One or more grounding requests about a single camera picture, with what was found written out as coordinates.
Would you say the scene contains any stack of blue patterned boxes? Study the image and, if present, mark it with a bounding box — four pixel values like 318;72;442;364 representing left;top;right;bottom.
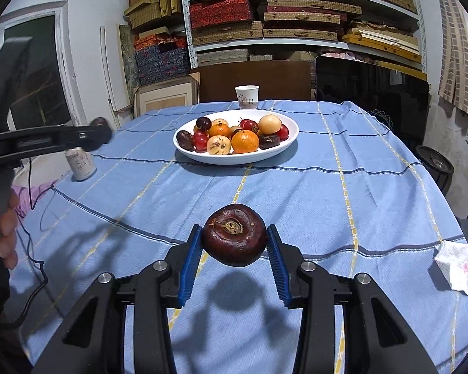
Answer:
134;35;190;85

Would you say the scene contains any thin black cable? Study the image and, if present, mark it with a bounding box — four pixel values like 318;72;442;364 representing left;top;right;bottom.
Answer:
0;156;59;328

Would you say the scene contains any white oval plate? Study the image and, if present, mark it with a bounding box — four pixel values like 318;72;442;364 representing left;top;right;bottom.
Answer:
173;109;300;165

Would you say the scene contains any pile of tan flat cases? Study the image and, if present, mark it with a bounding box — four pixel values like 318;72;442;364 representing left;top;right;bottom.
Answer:
185;0;363;65

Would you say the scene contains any purple shirt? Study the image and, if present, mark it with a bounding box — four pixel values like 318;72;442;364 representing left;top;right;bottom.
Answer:
12;179;59;219

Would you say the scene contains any blue striped tablecloth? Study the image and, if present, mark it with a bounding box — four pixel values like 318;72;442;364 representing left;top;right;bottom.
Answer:
2;99;466;374

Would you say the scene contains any stack of tan woven boxes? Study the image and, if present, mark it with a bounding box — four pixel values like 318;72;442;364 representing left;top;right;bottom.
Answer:
124;0;183;30

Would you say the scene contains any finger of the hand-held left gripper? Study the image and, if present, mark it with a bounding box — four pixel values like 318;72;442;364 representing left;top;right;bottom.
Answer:
21;124;113;160

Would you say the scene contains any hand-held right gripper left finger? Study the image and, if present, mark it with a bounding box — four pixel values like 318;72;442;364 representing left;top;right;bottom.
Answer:
31;224;203;374

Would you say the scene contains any framed wooden panel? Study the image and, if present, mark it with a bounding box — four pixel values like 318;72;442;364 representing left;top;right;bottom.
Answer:
134;72;200;117

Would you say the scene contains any brown wooden board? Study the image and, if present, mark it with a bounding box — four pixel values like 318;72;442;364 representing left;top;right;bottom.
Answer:
191;60;313;104

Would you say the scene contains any beige brick pattern curtain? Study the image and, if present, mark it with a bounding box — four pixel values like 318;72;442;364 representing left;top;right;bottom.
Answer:
435;0;468;119

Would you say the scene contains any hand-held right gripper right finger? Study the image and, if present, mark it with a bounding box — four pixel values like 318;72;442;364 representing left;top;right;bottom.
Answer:
266;224;439;374

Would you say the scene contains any person's left hand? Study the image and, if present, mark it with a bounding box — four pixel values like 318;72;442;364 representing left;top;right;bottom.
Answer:
0;191;21;269

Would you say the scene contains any grey framed window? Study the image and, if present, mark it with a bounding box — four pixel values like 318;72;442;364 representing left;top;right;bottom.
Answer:
0;2;80;133

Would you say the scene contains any white leaning strip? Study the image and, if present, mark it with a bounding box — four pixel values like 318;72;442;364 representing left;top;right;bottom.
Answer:
100;26;135;131

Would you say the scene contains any large red patterned box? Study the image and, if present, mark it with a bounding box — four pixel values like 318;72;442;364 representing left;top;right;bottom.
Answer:
189;0;254;30

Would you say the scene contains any black flat screen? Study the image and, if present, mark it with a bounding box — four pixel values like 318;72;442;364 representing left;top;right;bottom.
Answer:
315;55;430;149

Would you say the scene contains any green patterned board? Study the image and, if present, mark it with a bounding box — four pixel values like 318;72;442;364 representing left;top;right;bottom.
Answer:
119;24;141;86

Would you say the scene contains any black round stool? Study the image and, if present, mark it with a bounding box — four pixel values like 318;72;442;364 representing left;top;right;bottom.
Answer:
415;145;455;195

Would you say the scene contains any crumpled white tissue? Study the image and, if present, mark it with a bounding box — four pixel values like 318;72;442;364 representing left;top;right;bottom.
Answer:
433;240;468;296

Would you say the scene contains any white drink can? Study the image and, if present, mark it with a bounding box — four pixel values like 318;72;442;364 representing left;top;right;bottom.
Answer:
64;146;97;182

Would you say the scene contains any white metal shelf rack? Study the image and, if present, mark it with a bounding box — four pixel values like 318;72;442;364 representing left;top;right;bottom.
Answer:
179;0;427;82

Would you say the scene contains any white paper cup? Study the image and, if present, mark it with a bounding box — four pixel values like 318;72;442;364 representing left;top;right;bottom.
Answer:
235;85;260;110

